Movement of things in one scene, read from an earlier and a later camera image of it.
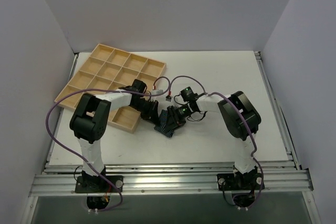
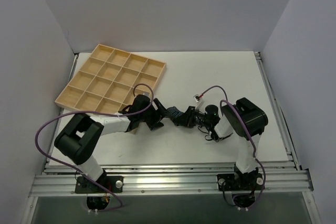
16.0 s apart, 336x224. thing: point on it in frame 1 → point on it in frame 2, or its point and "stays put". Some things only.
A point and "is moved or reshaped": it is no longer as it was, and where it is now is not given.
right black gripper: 172,115 → 190,116
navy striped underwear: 163,127 is moved or reshaped
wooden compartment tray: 108,67 stays put
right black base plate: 240,182 stays put
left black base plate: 95,184 stays put
